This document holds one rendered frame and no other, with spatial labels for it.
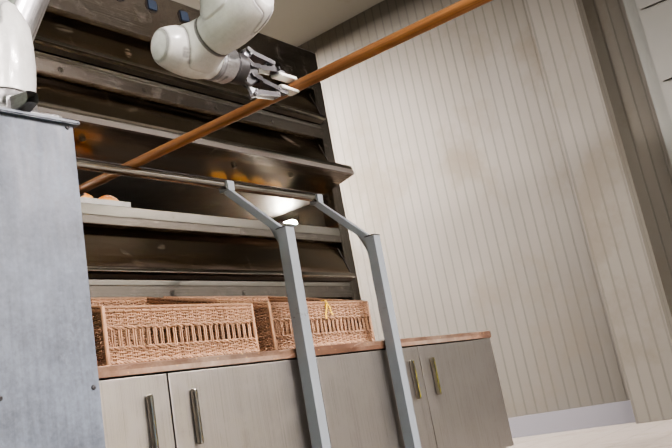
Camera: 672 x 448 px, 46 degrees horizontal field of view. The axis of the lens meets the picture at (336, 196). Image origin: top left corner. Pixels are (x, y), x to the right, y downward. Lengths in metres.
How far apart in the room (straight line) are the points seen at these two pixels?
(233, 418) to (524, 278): 3.17
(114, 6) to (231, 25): 1.55
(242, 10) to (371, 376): 1.48
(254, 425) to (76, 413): 0.92
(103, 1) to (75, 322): 1.89
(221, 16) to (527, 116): 3.70
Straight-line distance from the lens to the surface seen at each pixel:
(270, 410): 2.36
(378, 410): 2.77
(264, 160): 3.28
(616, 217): 4.80
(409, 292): 5.54
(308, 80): 2.04
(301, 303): 2.45
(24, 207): 1.49
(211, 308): 2.32
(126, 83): 3.08
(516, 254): 5.16
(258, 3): 1.69
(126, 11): 3.25
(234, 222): 3.22
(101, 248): 2.77
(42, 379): 1.44
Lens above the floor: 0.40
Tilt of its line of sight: 14 degrees up
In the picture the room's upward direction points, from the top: 11 degrees counter-clockwise
